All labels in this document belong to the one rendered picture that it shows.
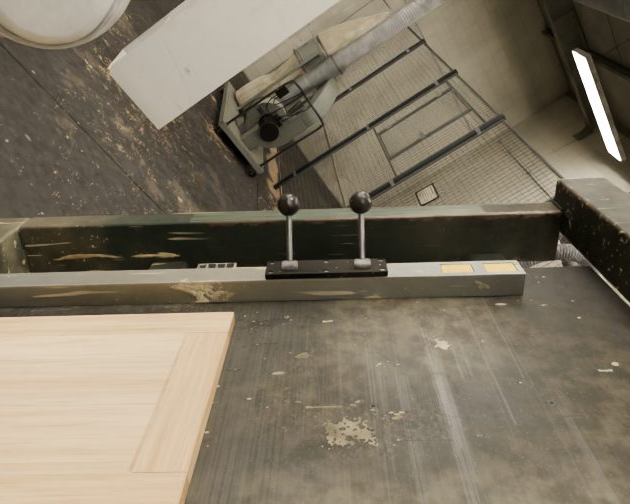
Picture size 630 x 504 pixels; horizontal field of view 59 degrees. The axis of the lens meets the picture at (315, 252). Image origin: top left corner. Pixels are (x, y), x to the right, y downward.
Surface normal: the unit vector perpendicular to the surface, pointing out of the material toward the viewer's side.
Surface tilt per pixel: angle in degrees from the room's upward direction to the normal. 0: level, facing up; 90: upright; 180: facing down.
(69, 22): 85
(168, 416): 59
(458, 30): 90
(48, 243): 90
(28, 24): 82
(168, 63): 90
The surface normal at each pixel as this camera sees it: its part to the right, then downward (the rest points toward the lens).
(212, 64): 0.09, 0.56
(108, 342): -0.04, -0.91
